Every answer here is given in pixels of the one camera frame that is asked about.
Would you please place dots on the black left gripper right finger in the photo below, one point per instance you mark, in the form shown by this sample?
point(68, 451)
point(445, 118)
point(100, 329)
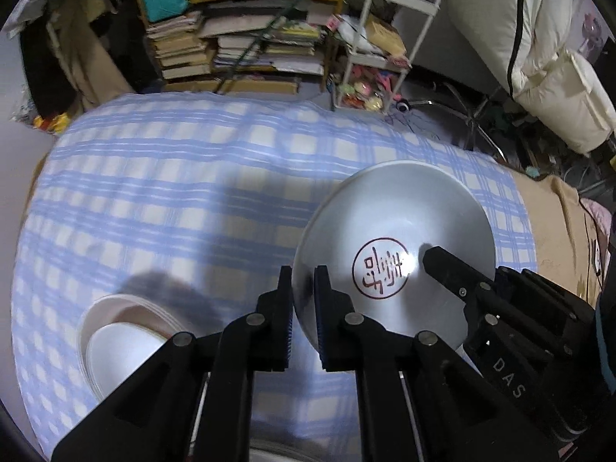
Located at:
point(408, 388)

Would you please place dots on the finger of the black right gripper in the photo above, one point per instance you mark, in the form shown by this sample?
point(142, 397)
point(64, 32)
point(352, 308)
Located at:
point(458, 277)

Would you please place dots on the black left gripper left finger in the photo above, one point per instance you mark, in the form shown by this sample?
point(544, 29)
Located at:
point(192, 399)

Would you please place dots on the large white bowl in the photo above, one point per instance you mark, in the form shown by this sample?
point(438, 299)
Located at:
point(117, 334)

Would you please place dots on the small red patterned bowl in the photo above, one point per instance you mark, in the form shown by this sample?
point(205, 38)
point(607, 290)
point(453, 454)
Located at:
point(372, 232)

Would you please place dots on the beige blanket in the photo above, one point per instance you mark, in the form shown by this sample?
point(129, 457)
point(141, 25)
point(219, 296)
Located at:
point(571, 234)

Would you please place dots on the blue checked tablecloth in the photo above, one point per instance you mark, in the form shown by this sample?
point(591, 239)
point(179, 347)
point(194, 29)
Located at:
point(195, 202)

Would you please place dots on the white padded duvet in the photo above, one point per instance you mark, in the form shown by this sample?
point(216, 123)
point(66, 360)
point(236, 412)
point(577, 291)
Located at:
point(524, 43)

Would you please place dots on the white metal trolley cart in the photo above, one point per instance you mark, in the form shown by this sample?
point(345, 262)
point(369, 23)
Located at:
point(377, 59)

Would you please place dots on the wooden bookshelf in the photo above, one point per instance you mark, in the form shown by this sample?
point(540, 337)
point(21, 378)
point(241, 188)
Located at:
point(261, 45)

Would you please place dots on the yellow plastic bag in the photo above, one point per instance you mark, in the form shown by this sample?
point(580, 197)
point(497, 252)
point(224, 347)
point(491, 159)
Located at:
point(55, 125)

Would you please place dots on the stack of books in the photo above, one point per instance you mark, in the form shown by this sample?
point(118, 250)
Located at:
point(179, 49)

